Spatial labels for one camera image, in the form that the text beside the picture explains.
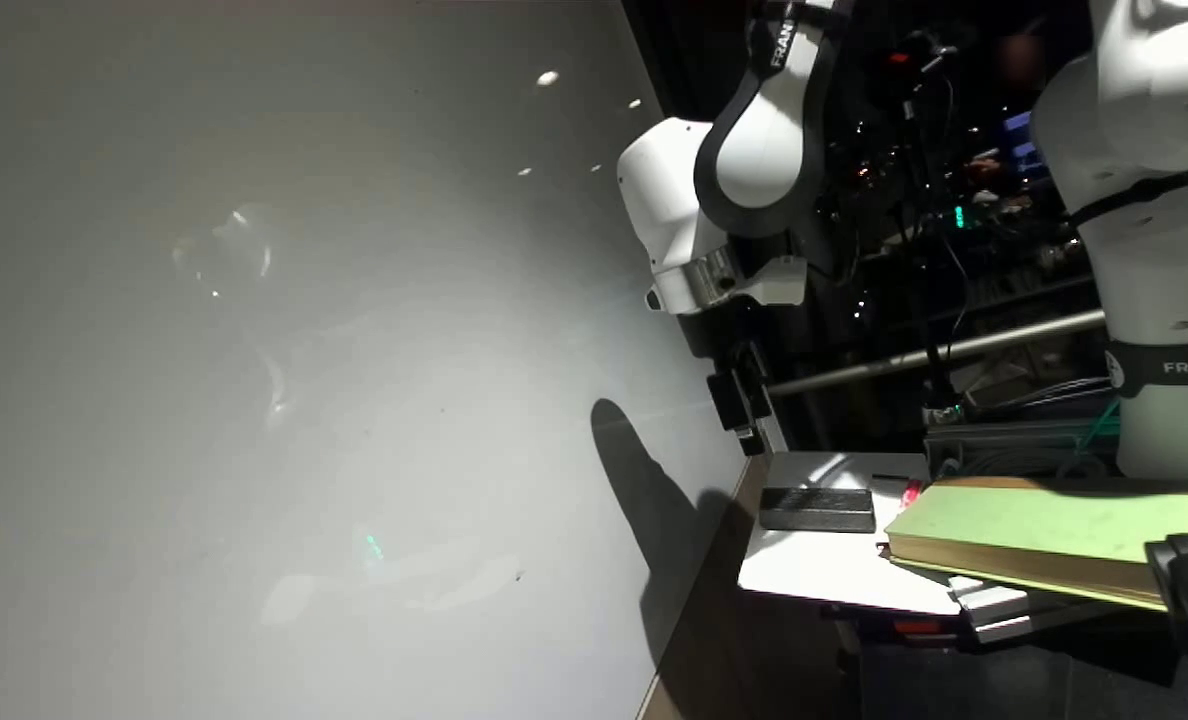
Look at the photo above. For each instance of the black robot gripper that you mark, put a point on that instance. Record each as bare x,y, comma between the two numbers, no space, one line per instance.
737,398

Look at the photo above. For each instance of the dark grey whiteboard duster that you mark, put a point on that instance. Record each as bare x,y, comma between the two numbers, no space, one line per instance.
817,511

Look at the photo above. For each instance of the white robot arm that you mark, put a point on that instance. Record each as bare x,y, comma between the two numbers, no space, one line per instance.
1110,127

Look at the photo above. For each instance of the white glossy whiteboard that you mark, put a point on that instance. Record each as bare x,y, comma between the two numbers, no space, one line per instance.
330,383

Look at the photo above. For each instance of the green hardcover book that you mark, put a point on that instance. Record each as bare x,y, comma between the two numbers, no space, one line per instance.
1082,543

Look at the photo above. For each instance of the silver metal rail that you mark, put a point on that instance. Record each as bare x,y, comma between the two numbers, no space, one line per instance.
925,359

